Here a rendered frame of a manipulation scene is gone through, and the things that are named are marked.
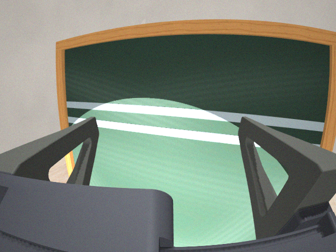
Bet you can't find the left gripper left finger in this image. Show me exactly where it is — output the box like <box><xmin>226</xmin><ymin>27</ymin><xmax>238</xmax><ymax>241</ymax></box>
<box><xmin>0</xmin><ymin>116</ymin><xmax>99</xmax><ymax>186</ymax></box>

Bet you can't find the green chalkboard with wooden frame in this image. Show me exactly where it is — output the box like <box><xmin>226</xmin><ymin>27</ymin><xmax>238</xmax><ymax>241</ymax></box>
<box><xmin>55</xmin><ymin>19</ymin><xmax>336</xmax><ymax>247</ymax></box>

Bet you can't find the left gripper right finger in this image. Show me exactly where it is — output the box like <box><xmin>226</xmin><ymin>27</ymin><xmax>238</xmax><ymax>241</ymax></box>
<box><xmin>238</xmin><ymin>116</ymin><xmax>336</xmax><ymax>240</ymax></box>

